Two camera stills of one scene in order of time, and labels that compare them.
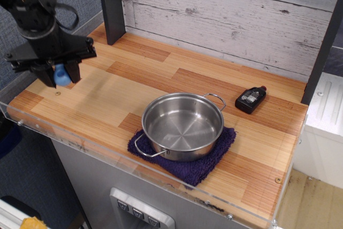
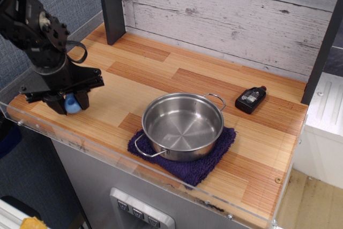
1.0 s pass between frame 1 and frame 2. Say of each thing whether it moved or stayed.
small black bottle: stayed
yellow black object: stayed
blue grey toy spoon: moved
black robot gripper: moved
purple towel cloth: stayed
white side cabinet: stayed
